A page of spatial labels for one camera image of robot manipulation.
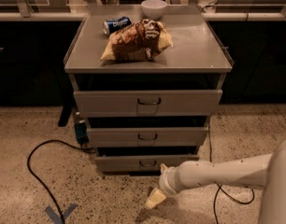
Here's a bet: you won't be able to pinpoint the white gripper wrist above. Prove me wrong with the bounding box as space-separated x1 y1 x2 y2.
144 163 182 209

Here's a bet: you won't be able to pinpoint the grey bottom drawer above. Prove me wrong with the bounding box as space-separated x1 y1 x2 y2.
95 154 199 173

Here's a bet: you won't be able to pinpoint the grey drawer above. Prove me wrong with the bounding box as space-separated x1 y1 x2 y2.
74 90 222 118
87 127 207 147
95 154 199 173

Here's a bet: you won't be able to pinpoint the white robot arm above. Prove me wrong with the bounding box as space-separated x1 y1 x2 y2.
145 140 286 224

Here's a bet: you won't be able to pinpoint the grey drawer cabinet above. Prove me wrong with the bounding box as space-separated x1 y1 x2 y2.
64 5 232 173

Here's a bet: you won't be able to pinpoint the grey middle drawer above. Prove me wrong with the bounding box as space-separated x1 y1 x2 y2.
87 127 207 147

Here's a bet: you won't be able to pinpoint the grey top drawer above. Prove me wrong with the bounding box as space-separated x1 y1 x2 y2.
74 90 222 118

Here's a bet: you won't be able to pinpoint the blue power adapter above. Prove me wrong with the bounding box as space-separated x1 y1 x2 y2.
74 122 89 145

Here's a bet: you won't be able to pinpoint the blue tape cross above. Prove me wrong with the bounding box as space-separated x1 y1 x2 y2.
44 203 79 224

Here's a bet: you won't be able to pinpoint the brown chip bag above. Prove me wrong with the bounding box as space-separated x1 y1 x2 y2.
100 19 173 62

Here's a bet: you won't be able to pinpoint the blue soda can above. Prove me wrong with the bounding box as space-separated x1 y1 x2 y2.
103 16 132 35

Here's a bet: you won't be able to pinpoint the white bowl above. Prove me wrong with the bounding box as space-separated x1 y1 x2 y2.
141 0 167 20

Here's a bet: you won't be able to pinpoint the dark counter cabinets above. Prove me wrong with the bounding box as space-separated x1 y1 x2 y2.
0 21 286 106

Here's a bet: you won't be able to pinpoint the black cable right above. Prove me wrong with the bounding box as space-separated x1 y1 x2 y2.
207 118 255 224

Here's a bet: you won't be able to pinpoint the black cable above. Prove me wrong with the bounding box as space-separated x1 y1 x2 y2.
26 139 96 224
207 118 255 224

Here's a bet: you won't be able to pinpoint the black cable left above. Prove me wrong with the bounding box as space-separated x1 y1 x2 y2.
26 139 96 224

